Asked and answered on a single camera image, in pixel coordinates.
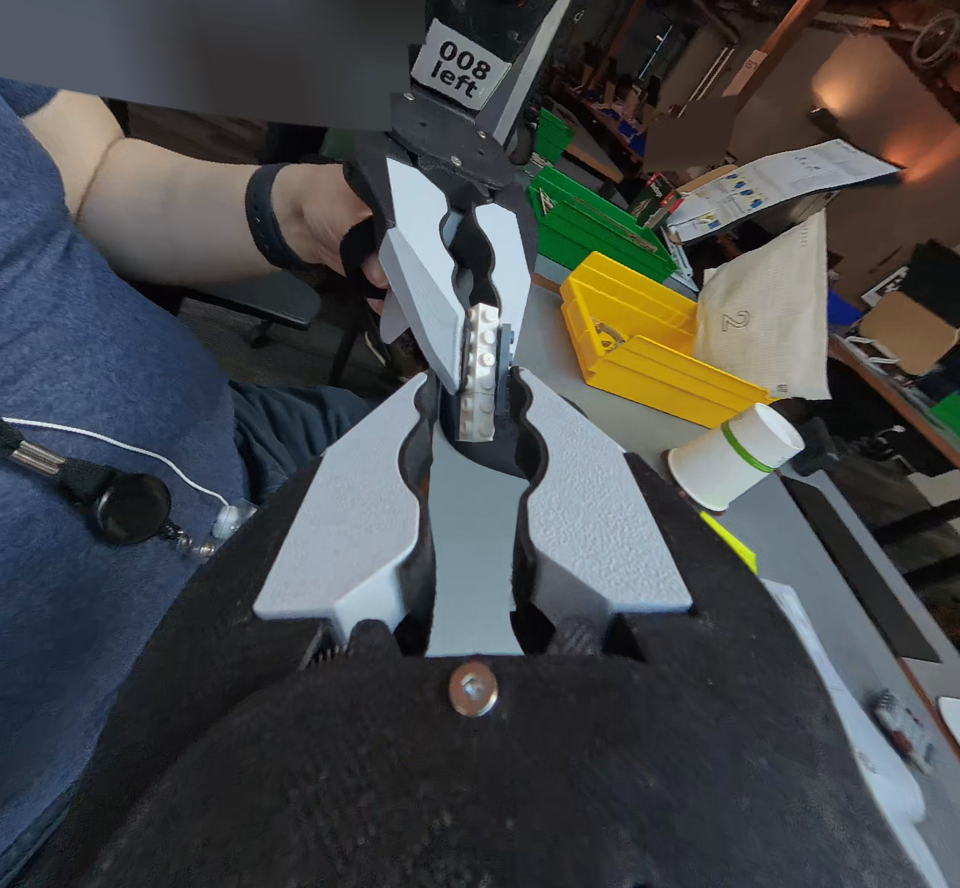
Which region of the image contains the grey lego brick assembly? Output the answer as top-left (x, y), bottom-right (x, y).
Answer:
top-left (448, 301), bottom-right (520, 444)

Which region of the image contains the person's dark trouser leg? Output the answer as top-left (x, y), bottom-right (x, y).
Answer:
top-left (228, 380), bottom-right (378, 503)

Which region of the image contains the person's left forearm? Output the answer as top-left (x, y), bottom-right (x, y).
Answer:
top-left (21, 87), bottom-right (260, 283)

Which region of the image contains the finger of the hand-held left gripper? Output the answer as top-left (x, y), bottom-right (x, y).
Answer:
top-left (448, 199), bottom-right (535, 368)
top-left (377, 156), bottom-right (471, 396)

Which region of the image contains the person's left hand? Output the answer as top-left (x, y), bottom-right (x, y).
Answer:
top-left (287, 162), bottom-right (391, 313)

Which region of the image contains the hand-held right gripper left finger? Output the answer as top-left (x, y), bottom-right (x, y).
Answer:
top-left (253, 370), bottom-right (445, 658)

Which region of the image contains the small green plastic bin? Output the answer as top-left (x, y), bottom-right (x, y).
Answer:
top-left (534, 106), bottom-right (576, 166)

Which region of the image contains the lego instruction booklet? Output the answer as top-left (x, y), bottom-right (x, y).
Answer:
top-left (666, 138), bottom-right (903, 245)

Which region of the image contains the black badge reel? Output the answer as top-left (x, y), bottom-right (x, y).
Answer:
top-left (0, 419), bottom-right (260, 561)

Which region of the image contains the white paper bag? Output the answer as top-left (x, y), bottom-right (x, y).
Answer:
top-left (693, 208), bottom-right (833, 402)

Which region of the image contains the black wristband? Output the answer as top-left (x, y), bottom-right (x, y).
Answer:
top-left (244, 163), bottom-right (303, 271)

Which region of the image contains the dark green cardboard box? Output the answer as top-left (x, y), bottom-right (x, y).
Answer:
top-left (625, 171), bottom-right (685, 231)

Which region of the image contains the white thin cord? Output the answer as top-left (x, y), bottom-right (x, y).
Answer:
top-left (0, 415), bottom-right (235, 510)

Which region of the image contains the white paper cup green stripe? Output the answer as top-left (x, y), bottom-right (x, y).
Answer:
top-left (666, 402), bottom-right (806, 513)

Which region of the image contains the person's blue shirt torso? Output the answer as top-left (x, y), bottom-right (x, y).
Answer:
top-left (0, 78), bottom-right (260, 874)

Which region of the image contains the large green plastic bin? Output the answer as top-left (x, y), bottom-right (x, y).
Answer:
top-left (528, 163), bottom-right (678, 283)

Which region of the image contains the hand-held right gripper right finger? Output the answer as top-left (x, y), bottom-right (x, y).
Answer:
top-left (508, 366), bottom-right (695, 658)

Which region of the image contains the yellow plastic bin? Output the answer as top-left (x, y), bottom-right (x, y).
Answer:
top-left (559, 251), bottom-right (779, 430)

